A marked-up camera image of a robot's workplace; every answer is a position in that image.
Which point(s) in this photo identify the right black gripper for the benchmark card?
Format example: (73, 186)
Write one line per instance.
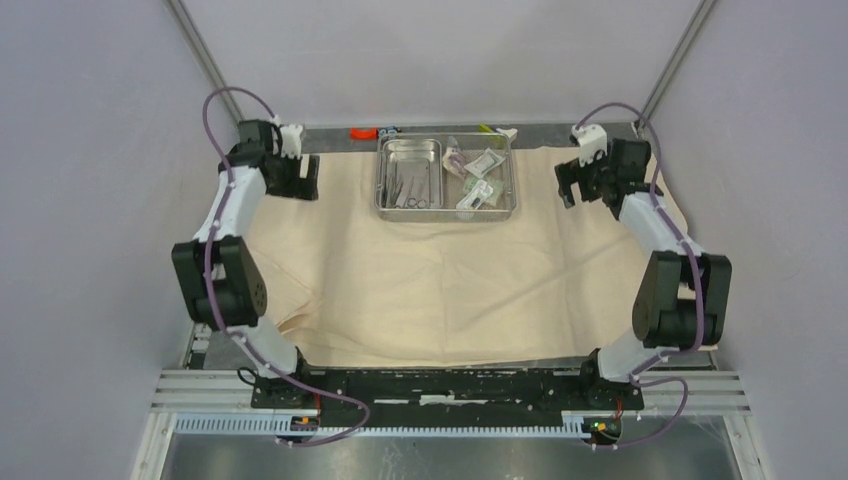
(572, 172)

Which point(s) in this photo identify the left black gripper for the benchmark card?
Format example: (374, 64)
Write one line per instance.
(301, 187)

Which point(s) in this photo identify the green white brush tool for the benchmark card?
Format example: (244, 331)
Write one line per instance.
(510, 134)

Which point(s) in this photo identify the wire mesh steel basket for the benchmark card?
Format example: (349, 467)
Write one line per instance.
(472, 144)

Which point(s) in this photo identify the beige cloth wrap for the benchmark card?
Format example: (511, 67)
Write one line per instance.
(351, 289)

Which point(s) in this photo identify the dark packet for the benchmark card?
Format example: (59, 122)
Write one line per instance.
(454, 161)

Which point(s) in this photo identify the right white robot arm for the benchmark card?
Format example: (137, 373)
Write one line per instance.
(680, 305)

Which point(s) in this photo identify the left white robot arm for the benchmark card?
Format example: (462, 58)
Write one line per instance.
(220, 281)

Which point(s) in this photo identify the steel surgical forceps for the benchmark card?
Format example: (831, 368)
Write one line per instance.
(393, 187)

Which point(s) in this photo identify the steel surgical scissors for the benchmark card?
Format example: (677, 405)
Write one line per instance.
(418, 192)

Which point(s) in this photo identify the orange red tape roll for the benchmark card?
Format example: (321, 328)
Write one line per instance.
(364, 134)

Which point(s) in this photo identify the green printed gauze packet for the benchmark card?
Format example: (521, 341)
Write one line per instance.
(498, 190)

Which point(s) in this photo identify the small black blue toy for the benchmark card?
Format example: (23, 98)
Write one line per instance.
(390, 130)

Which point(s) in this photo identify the clear plastic bag item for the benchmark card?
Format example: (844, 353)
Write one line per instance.
(478, 194)

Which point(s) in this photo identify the white sealed pouch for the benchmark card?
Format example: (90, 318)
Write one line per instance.
(487, 161)

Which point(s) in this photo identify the stainless steel inner tray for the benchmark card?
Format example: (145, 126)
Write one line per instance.
(412, 156)

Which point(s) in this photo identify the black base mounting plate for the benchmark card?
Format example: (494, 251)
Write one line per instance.
(465, 397)

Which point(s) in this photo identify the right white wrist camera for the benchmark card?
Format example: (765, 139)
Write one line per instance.
(592, 143)

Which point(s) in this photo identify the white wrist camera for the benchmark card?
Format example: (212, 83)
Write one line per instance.
(592, 143)
(288, 139)

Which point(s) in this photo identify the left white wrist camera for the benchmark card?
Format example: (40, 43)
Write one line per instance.
(288, 139)

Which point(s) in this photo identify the right aluminium corner post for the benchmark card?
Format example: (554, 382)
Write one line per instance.
(686, 41)

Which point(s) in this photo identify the aluminium corner post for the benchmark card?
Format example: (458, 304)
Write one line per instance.
(686, 41)
(195, 41)

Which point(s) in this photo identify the left aluminium corner post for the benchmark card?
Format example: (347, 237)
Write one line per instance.
(195, 41)

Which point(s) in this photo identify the white slotted cable duct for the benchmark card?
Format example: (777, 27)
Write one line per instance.
(297, 427)

